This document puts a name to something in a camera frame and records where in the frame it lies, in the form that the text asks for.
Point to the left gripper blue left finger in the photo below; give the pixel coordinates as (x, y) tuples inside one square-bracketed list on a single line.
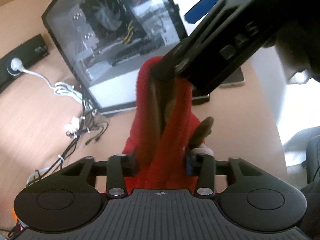
[(118, 167)]

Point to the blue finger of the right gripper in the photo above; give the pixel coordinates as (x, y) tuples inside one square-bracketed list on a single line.
[(200, 9)]

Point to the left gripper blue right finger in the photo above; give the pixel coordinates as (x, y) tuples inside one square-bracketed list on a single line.
[(203, 167)]

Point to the red fleece hooded garment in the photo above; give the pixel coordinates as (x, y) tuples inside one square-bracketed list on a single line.
[(164, 130)]

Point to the glass-sided computer tower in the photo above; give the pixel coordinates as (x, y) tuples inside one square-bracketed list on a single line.
[(105, 43)]

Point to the grey office chair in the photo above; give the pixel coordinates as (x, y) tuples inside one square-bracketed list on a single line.
[(302, 160)]

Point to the white power plug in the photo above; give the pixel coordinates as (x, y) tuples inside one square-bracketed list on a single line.
[(15, 68)]

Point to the black wall socket strip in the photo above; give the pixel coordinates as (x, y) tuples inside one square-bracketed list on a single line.
[(30, 53)]

